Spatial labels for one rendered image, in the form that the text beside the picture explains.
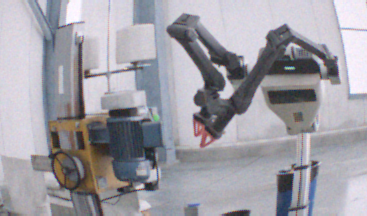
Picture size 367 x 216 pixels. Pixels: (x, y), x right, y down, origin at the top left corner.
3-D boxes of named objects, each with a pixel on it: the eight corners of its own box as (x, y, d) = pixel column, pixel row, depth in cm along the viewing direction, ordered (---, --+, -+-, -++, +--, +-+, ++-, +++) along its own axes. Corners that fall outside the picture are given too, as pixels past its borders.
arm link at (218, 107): (249, 108, 283) (242, 91, 288) (232, 101, 275) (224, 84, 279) (230, 126, 288) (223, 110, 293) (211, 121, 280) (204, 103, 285)
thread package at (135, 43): (163, 60, 279) (161, 21, 278) (144, 62, 264) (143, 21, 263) (127, 65, 286) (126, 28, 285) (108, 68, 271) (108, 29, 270)
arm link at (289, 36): (290, 33, 250) (280, 17, 256) (275, 52, 257) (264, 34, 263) (336, 60, 279) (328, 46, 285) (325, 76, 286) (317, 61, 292)
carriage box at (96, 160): (132, 185, 287) (121, 111, 285) (97, 194, 256) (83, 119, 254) (89, 180, 297) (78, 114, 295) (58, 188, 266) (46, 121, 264)
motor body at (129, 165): (158, 178, 267) (150, 113, 266) (141, 184, 253) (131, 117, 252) (125, 177, 274) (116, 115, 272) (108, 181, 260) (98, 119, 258)
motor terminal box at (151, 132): (166, 150, 268) (162, 119, 268) (166, 154, 258) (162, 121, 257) (144, 152, 268) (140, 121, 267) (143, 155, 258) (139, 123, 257)
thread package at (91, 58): (106, 68, 289) (106, 32, 288) (91, 70, 276) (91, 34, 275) (81, 73, 295) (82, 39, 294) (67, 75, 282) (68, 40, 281)
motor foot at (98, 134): (121, 143, 266) (118, 120, 266) (107, 146, 256) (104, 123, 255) (102, 143, 270) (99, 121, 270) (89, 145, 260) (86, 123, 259)
